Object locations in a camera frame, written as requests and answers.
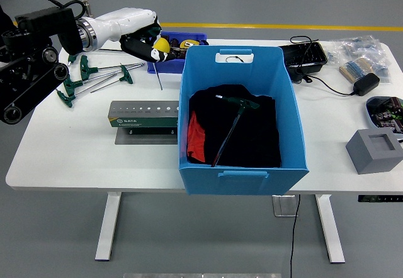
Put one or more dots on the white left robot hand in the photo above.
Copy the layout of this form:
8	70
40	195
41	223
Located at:
126	23

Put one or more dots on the green silver wrench stand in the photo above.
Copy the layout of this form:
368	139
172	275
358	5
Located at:
141	121

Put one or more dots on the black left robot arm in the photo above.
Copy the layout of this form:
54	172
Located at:
31	92

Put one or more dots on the large blue storage box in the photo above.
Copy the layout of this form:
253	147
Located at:
242	183

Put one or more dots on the yellow ball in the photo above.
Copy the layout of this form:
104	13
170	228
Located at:
163	43

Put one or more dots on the dark electronic parts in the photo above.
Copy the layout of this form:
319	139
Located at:
176	51

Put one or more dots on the small blue parts bin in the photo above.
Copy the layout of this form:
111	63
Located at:
170	67

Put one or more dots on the yellow tape measure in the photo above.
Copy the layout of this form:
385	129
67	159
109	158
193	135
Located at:
189	43

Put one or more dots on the red cloth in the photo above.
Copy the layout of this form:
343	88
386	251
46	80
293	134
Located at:
195	139

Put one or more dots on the black cloth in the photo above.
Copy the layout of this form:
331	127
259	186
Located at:
261	133

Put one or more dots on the black plastic tray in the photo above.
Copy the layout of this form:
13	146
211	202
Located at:
302	58

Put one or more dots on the white table leg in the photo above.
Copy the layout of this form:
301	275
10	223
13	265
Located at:
330	227
108	227

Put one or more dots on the taped resistor strip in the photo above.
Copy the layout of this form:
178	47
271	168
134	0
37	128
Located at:
354	68

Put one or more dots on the clear plastic component bags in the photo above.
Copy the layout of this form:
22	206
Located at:
362	48

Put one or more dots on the small metal floor plate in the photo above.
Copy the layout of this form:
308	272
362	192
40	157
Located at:
283	207

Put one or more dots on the black power adapter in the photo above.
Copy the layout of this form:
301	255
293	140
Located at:
365	84

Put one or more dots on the light blue tray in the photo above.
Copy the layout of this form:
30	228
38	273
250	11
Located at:
369	114

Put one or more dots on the circuit parts pile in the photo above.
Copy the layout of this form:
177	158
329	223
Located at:
387	113

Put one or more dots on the grey foam cube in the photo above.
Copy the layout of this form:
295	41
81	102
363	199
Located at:
371	161

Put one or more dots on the black table control panel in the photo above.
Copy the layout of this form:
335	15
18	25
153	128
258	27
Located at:
379	198

